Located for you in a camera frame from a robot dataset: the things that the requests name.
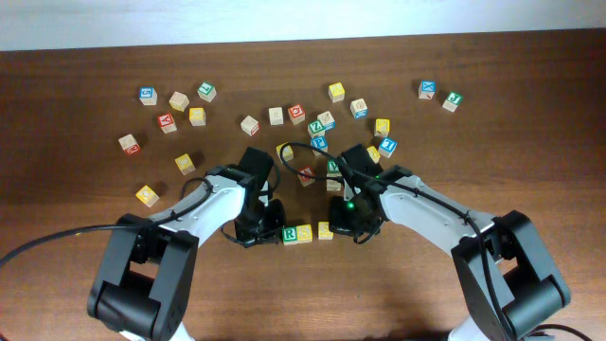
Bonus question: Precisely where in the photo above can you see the green R wooden block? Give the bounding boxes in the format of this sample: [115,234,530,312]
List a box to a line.
[281,226,298,245]

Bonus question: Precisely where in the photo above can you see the yellow S wooden block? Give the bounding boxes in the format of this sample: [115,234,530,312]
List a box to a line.
[296,224,313,243]

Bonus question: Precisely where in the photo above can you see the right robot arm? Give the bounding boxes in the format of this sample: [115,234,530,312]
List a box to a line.
[330,145,571,340]

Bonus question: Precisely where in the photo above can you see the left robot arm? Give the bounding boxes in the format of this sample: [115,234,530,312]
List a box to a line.
[87,148,285,340]

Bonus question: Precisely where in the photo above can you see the green V wooden block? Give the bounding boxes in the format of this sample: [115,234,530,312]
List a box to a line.
[327,159,341,175]

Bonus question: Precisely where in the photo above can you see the red A block centre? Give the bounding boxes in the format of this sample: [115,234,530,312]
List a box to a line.
[297,167,315,187]

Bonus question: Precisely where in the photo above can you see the red a block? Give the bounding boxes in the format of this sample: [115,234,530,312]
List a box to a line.
[157,114,177,134]
[297,167,315,187]

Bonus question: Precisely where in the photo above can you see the yellow block right lower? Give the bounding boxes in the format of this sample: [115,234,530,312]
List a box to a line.
[366,146,381,164]

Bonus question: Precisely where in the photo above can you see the yellow block centre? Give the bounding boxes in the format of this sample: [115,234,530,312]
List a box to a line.
[276,143,294,162]

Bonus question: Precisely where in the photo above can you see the blue I wooden block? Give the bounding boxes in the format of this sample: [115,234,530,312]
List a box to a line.
[378,137,398,158]

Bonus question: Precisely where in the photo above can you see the blue P wooden block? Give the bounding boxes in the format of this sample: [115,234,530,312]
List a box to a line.
[311,135,328,153]

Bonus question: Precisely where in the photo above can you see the yellow block right upper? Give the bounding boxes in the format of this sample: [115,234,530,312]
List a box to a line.
[374,118,390,137]

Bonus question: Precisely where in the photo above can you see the plain red-side wooden block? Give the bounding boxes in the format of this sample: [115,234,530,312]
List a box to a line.
[241,116,259,136]

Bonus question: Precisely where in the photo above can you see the green Z wooden block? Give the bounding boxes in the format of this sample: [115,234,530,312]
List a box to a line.
[308,120,325,138]

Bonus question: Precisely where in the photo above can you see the yellow O block middle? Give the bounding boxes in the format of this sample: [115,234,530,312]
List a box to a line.
[175,153,195,175]

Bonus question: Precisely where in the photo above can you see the yellow o block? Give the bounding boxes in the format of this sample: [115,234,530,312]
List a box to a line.
[135,185,159,207]
[175,153,195,175]

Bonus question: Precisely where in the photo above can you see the plain blue-side block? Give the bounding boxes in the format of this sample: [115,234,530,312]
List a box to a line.
[317,111,336,131]

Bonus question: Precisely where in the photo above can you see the plain green-side wooden block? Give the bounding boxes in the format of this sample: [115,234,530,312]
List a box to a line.
[268,107,284,126]

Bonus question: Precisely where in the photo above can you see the blue-side block far right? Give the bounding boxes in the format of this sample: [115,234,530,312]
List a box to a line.
[350,99,368,119]

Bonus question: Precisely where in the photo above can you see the red G wooden block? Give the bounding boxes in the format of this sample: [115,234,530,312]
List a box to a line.
[288,104,306,125]

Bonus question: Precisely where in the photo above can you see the yellow O block near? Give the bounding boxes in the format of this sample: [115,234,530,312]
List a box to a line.
[135,185,159,207]

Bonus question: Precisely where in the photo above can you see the yellow C wooden block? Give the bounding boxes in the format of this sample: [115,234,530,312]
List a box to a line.
[188,107,206,126]

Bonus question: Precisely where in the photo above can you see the yellow block far top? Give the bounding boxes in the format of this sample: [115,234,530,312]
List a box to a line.
[329,82,346,102]

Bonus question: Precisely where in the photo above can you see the red A block left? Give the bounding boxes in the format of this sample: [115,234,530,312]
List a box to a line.
[157,114,177,134]

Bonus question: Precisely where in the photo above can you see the green L wooden block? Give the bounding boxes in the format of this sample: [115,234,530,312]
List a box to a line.
[197,81,217,102]

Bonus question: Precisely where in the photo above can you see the blue X wooden block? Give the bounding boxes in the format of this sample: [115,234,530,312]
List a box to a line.
[418,80,437,99]

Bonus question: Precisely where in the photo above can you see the plain yellow-side wooden block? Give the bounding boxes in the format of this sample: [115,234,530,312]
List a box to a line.
[169,92,189,112]

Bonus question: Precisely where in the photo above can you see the green J wooden block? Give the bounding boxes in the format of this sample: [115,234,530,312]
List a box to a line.
[442,92,463,113]

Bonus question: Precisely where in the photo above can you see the red M wooden block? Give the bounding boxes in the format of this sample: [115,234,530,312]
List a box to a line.
[118,135,141,155]

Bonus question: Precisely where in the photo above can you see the blue S wooden block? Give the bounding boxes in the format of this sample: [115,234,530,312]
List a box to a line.
[138,87,157,106]

